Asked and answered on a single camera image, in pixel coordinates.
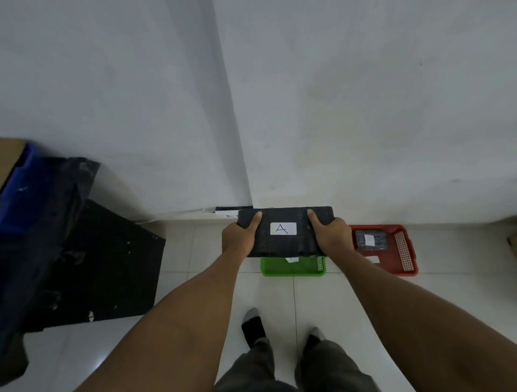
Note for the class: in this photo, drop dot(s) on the red plastic basket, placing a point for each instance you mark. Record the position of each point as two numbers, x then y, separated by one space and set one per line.
387 263

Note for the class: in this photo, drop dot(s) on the green plastic basket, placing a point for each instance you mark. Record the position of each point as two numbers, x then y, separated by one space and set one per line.
282 267

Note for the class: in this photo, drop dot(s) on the white power strip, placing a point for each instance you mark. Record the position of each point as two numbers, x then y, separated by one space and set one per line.
226 212

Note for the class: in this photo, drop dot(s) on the brown cardboard box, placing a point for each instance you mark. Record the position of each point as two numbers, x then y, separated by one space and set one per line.
10 157

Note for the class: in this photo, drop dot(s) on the person's left hand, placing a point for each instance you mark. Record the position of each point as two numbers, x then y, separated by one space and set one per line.
238 240

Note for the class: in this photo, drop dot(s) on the person's left foot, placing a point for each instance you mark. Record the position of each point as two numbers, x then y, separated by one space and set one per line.
253 329

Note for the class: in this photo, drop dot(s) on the black packet labelled A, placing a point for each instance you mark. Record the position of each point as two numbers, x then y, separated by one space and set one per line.
282 246

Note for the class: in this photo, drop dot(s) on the person's left forearm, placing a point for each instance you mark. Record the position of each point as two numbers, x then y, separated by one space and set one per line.
181 323

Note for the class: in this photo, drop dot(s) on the blue plastic container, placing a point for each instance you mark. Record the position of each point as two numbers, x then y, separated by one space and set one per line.
20 190

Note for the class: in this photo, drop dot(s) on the person's right foot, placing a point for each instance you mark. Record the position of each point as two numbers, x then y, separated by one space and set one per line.
314 339

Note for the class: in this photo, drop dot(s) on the person's grey trousers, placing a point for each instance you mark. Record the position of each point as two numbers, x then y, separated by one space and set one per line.
331 371

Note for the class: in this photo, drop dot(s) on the person's right hand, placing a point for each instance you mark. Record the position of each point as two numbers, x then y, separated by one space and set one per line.
335 238

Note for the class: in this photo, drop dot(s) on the black plastic bag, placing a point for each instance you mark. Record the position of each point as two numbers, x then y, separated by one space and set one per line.
36 250

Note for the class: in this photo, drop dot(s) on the black packet labelled B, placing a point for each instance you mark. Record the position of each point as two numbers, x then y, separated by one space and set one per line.
380 240

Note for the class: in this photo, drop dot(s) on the person's foot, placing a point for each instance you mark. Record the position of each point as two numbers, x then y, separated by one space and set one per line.
253 329
314 339

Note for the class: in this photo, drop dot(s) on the person's right forearm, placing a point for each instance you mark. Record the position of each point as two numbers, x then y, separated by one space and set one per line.
424 315

